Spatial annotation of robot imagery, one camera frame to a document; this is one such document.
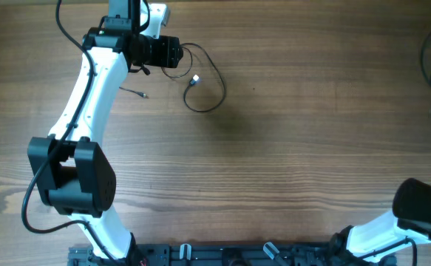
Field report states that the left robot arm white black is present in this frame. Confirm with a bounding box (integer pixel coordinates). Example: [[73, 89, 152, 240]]
[[27, 1, 183, 265]]

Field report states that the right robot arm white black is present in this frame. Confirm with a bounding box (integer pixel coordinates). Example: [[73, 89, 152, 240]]
[[334, 178, 431, 264]]

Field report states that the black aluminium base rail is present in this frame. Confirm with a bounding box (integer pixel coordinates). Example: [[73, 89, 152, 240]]
[[67, 242, 397, 266]]

